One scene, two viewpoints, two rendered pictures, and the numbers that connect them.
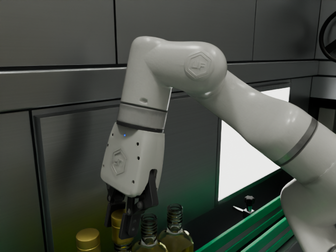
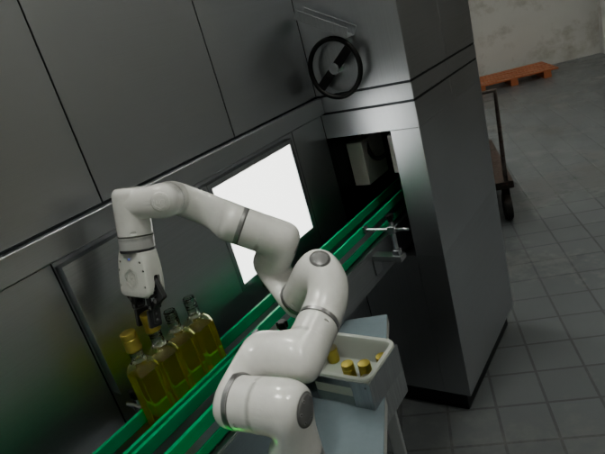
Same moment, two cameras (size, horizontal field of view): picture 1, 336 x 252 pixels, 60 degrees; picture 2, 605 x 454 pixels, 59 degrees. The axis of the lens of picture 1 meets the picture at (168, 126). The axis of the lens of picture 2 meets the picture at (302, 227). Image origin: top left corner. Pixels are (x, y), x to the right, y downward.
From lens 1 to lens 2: 0.76 m
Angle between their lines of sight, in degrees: 10
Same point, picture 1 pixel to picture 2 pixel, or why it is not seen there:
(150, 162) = (152, 271)
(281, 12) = (250, 73)
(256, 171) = not seen: hidden behind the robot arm
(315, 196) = (264, 256)
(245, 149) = not seen: hidden behind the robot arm
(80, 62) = (74, 213)
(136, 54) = (117, 204)
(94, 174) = (116, 295)
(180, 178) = (194, 276)
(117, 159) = (130, 276)
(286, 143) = (230, 231)
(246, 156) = not seen: hidden behind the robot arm
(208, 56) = (164, 195)
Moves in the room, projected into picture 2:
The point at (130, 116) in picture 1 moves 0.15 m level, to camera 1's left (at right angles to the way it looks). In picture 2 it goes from (128, 246) to (56, 269)
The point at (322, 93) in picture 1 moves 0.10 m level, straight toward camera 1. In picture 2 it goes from (336, 131) to (331, 139)
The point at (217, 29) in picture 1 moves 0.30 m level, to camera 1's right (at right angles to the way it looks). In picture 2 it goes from (184, 128) to (287, 96)
